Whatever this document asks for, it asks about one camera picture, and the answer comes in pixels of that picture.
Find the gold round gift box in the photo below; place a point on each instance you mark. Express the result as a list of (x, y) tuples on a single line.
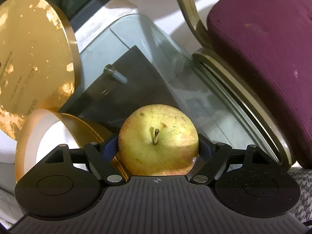
[(43, 130)]

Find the purple upholstered chair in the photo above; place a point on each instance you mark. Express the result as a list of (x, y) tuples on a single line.
[(262, 50)]

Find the grey houndstooth cloth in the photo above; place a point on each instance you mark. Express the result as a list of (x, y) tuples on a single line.
[(303, 178)]

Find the yellow red apple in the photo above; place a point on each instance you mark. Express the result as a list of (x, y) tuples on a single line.
[(158, 140)]

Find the gold round box lid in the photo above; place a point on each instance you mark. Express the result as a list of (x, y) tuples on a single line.
[(40, 62)]

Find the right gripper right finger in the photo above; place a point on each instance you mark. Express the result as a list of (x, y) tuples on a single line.
[(215, 157)]

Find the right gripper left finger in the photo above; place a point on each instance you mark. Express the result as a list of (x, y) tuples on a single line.
[(100, 157)]

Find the white foam insert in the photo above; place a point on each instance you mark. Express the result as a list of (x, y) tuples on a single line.
[(57, 134)]

